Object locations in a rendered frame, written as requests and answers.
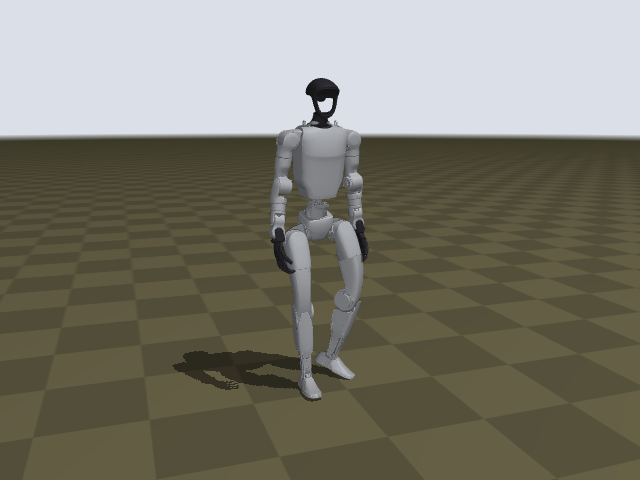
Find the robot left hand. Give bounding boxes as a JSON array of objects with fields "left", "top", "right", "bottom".
[{"left": 355, "top": 220, "right": 369, "bottom": 262}]

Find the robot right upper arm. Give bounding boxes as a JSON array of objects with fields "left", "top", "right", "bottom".
[{"left": 274, "top": 129, "right": 302, "bottom": 195}]

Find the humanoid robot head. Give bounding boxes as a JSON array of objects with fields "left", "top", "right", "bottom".
[{"left": 306, "top": 78, "right": 339, "bottom": 129}]

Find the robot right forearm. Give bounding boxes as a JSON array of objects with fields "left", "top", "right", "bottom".
[{"left": 269, "top": 178, "right": 287, "bottom": 239}]

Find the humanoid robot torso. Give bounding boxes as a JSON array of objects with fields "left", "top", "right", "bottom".
[{"left": 293, "top": 120, "right": 347, "bottom": 241}]

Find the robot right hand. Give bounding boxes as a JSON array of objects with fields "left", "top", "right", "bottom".
[{"left": 271, "top": 227, "right": 296, "bottom": 274}]

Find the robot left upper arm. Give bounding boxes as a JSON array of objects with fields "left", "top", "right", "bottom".
[{"left": 343, "top": 129, "right": 363, "bottom": 191}]

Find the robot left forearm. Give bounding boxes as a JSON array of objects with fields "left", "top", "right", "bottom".
[{"left": 346, "top": 179, "right": 364, "bottom": 230}]

